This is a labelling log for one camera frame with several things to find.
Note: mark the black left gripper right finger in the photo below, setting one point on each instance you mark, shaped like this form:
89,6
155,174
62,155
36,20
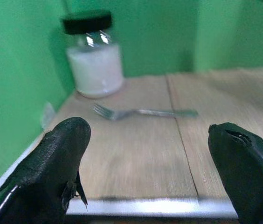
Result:
245,168

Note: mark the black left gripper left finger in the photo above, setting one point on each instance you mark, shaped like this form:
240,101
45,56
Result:
45,163

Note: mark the silver metal fork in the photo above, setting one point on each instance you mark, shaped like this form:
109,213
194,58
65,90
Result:
131,112

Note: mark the glass jar with black lid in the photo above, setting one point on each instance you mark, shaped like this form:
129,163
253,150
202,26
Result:
94,54

